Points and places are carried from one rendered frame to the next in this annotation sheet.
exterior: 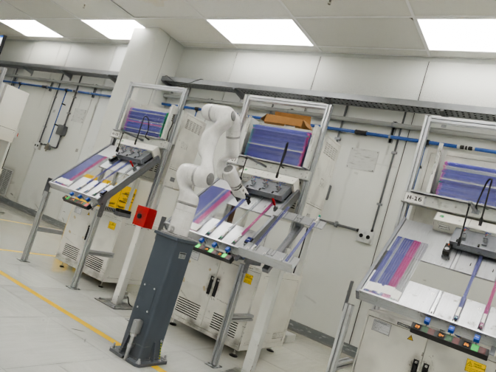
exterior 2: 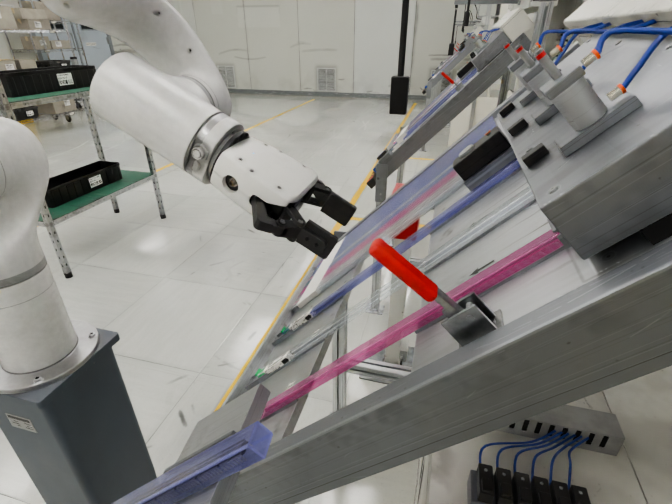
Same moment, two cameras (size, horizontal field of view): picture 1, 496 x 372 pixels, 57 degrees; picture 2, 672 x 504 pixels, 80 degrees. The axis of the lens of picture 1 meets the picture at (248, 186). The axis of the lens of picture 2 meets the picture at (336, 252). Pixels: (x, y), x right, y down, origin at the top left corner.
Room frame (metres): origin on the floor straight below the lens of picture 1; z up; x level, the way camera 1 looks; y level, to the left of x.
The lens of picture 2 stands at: (2.97, -0.42, 1.24)
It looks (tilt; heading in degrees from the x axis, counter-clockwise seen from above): 29 degrees down; 71
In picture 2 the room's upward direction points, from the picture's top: straight up
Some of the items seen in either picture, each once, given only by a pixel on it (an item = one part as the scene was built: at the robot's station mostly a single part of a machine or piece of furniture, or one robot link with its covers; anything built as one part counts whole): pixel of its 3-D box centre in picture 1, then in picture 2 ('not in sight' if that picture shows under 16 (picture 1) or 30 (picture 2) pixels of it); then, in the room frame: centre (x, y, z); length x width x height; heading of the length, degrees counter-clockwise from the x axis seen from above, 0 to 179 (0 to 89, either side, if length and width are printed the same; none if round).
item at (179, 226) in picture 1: (181, 220); (25, 315); (2.64, 0.30, 0.79); 0.19 x 0.19 x 0.18
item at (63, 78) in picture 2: not in sight; (45, 79); (2.23, 2.42, 1.01); 0.57 x 0.17 x 0.11; 56
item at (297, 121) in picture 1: (294, 121); not in sight; (3.77, -0.21, 1.82); 0.68 x 0.30 x 0.20; 56
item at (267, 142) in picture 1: (279, 145); not in sight; (3.46, -0.14, 1.52); 0.51 x 0.13 x 0.27; 56
